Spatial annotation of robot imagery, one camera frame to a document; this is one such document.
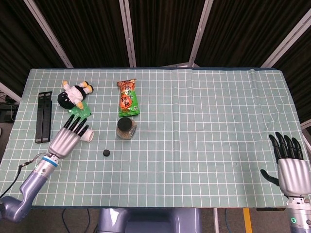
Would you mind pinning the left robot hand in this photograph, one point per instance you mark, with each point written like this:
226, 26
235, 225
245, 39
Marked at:
65, 143

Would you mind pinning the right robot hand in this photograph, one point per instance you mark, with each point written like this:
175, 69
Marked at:
292, 174

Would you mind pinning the white paper cup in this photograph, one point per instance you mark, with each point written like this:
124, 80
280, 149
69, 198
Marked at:
88, 135

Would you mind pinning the robot base body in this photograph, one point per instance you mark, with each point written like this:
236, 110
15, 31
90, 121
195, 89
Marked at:
149, 219

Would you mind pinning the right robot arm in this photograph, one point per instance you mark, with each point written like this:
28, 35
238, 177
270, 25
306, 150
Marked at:
298, 216

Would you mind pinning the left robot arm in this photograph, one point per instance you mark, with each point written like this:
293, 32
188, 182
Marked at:
31, 184

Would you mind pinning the small black round cap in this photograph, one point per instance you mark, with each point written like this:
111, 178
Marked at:
106, 152

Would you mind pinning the small green sachet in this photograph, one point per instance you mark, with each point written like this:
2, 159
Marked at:
83, 111

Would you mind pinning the plush doll in white shirt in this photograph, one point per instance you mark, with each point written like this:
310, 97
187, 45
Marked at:
73, 95

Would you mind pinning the glass jar with black lid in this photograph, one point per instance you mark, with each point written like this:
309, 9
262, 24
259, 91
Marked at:
126, 128

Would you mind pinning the orange green snack bag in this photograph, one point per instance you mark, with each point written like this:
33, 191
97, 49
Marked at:
128, 98

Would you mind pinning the green grid tablecloth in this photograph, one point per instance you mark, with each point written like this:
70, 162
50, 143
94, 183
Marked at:
184, 136

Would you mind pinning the white frame post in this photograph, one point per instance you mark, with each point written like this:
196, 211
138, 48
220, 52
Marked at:
48, 32
128, 32
286, 38
200, 32
8, 91

